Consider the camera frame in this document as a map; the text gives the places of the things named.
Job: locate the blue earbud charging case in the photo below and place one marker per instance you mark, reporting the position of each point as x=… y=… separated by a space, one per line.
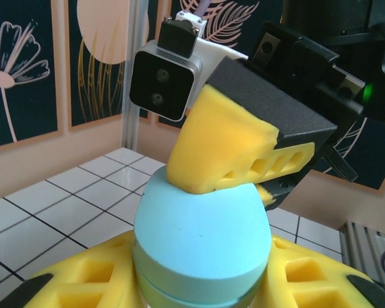
x=199 y=231

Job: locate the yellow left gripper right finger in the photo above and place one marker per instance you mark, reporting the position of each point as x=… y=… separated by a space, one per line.
x=277 y=288

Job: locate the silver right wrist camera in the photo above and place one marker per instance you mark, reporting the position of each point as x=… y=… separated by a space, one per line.
x=162 y=83

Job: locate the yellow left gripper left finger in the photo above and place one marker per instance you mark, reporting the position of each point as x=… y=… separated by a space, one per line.
x=122 y=256

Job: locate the aluminium side rail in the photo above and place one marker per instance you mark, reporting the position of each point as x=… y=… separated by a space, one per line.
x=362 y=247

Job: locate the aluminium corner post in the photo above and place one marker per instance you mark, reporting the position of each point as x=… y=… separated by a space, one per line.
x=134 y=96

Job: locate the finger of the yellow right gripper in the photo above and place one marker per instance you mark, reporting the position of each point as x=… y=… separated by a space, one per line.
x=224 y=134
x=279 y=192

